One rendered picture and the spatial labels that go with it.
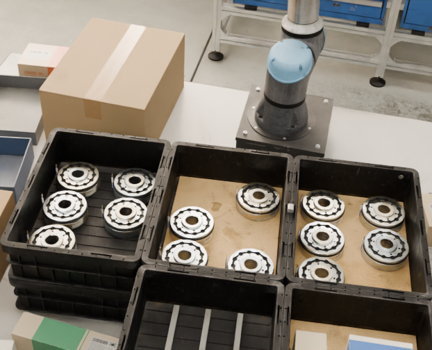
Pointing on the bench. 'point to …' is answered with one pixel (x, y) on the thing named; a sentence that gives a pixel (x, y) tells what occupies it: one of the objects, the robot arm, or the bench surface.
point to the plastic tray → (13, 107)
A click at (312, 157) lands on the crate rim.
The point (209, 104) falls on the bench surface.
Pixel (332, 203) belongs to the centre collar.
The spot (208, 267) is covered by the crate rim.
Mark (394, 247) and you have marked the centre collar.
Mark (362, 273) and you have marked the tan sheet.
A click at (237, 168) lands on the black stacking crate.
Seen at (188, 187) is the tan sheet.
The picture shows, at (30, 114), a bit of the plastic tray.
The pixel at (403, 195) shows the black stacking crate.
